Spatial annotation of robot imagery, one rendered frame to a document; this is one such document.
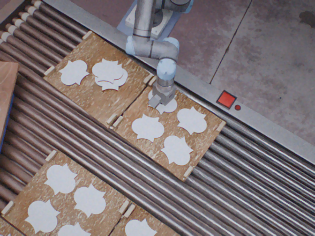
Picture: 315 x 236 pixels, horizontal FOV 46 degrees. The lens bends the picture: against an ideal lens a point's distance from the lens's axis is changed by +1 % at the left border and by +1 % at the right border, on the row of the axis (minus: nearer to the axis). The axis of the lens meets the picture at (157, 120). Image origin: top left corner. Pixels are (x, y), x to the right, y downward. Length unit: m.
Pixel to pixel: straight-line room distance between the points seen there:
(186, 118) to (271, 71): 1.49
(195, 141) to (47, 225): 0.73
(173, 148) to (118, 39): 0.66
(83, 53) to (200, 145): 0.74
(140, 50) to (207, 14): 1.79
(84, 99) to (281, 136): 0.94
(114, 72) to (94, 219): 0.69
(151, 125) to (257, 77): 1.51
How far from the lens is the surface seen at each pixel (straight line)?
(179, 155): 1.65
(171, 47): 1.54
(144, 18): 1.52
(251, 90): 2.96
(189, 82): 1.84
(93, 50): 1.91
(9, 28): 2.09
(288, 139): 1.84
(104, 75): 1.79
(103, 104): 1.76
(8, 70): 1.81
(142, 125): 1.69
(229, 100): 1.82
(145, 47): 1.53
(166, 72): 1.46
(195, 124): 1.71
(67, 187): 1.64
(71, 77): 1.83
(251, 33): 3.24
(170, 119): 1.72
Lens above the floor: 2.52
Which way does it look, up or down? 67 degrees down
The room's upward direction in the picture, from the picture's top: 6 degrees clockwise
